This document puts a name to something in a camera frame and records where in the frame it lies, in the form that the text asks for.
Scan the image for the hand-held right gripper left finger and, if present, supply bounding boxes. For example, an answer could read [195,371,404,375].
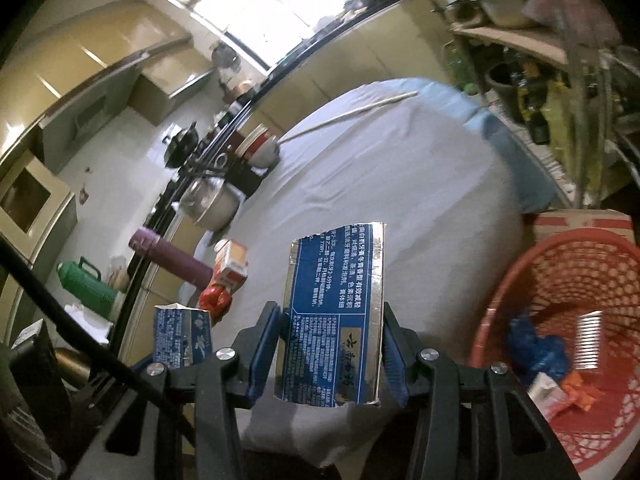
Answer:
[102,301,283,480]

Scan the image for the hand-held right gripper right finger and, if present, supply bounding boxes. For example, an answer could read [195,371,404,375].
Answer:
[381,302,583,480]

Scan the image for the large blue carton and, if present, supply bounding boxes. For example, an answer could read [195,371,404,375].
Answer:
[274,221,387,407]

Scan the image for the small blue carton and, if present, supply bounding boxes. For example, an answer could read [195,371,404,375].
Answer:
[152,305,213,368]

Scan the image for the orange carton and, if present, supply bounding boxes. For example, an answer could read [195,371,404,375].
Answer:
[214,239,249,288]

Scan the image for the blue plastic bag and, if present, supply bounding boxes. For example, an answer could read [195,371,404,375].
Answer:
[505,316,568,383]

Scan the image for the white tissue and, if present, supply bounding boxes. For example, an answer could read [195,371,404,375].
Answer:
[525,375,571,421]

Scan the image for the red plastic basket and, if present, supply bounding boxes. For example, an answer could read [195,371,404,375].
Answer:
[467,227,640,478]

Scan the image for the maroon thermos bottle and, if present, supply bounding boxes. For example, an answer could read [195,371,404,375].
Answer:
[128,227,213,291]

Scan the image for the metal pot with lid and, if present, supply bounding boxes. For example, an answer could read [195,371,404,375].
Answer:
[179,175,240,231]

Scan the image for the black cup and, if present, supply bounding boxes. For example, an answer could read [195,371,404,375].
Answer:
[227,157,266,196]

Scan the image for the round table with grey cloth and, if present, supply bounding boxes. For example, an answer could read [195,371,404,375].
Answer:
[192,77,523,466]

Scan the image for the green thermos jug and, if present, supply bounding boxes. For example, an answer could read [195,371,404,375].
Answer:
[57,257,118,316]

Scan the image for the gas stove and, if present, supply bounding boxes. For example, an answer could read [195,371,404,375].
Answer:
[145,110,236,231]

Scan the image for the black wok with lid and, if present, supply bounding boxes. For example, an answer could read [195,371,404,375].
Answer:
[165,122,201,166]

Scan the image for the brown cardboard box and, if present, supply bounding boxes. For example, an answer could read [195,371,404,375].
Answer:
[532,209,633,248]

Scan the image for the light blue table cover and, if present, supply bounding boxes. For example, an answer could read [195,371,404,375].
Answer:
[415,77,566,213]

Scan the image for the long thin stick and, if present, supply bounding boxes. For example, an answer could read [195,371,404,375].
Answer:
[280,91,418,145]

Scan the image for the dark bottles on rack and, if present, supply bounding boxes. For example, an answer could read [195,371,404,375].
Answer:
[517,57,553,145]

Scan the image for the range hood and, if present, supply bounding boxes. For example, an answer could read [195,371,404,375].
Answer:
[42,92,138,161]

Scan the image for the window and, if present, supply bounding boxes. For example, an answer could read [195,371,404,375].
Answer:
[150,0,366,68]

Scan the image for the small dark lidded pot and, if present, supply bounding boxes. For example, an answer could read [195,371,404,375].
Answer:
[445,0,488,26]

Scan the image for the beige upper cabinets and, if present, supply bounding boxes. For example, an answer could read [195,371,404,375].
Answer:
[0,0,193,161]

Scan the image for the metal storage rack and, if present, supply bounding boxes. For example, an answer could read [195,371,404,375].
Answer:
[435,10,640,211]

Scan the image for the steel pot with lid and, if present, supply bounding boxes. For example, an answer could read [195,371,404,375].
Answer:
[472,0,538,28]

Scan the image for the black cable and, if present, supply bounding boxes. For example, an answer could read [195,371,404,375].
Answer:
[0,237,196,441]

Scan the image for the glass-door wall cabinet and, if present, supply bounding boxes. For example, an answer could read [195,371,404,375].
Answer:
[0,155,76,261]

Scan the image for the small beige wall cabinet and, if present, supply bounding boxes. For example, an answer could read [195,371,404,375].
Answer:
[140,55,216,101]

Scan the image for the round wall-hung colander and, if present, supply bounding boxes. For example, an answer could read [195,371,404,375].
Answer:
[210,42,241,68]

